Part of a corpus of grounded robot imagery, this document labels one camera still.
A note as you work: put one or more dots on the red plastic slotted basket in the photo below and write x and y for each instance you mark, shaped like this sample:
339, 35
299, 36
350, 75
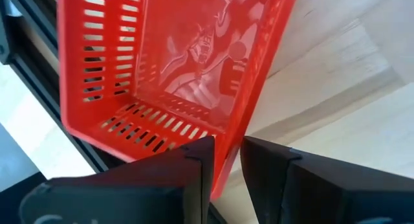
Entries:
168, 17

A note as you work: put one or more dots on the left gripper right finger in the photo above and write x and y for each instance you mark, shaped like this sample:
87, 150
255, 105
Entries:
323, 198

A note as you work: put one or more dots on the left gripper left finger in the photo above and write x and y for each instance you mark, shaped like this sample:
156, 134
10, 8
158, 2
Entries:
129, 198

